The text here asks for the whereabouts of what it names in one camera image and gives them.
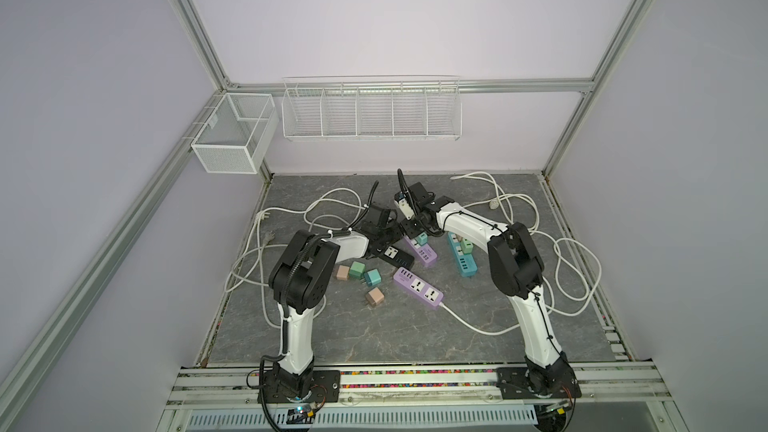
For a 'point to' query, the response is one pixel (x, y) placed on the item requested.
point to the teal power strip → (466, 262)
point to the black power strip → (396, 256)
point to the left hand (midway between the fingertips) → (406, 234)
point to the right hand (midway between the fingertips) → (411, 226)
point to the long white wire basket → (372, 108)
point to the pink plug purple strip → (375, 296)
